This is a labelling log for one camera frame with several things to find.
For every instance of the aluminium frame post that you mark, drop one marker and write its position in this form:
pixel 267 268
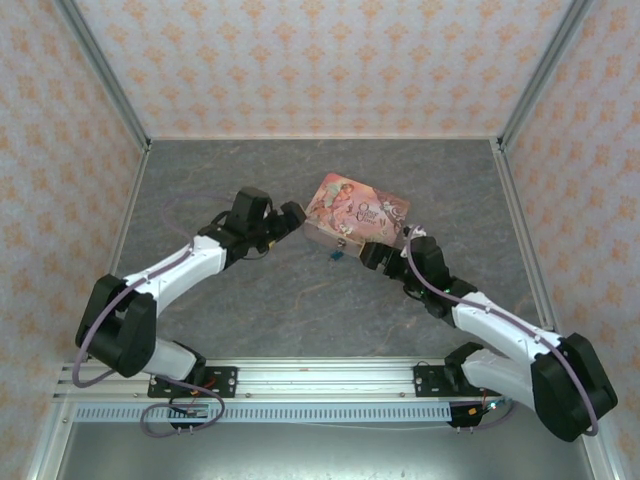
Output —
pixel 545 70
pixel 102 75

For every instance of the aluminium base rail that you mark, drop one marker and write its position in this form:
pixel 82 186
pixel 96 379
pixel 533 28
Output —
pixel 325 377

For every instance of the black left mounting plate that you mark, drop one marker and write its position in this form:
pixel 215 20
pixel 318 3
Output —
pixel 220 380

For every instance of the aluminium table edge rail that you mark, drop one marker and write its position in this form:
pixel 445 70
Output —
pixel 127 200
pixel 525 230

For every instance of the pink illustrated tin box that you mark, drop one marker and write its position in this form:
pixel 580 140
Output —
pixel 357 210

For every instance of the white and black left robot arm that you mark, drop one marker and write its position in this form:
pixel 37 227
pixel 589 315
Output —
pixel 165 270

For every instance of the small electronics board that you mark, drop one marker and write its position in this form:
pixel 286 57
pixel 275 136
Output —
pixel 192 412
pixel 480 410

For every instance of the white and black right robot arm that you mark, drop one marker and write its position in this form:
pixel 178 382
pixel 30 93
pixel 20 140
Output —
pixel 500 325

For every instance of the small blue padlock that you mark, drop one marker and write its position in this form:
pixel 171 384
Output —
pixel 335 256

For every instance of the black mounting plate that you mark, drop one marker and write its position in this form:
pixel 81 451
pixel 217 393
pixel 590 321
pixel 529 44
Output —
pixel 430 380
pixel 220 380

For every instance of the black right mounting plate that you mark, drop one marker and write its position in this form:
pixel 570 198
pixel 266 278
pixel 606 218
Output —
pixel 430 380

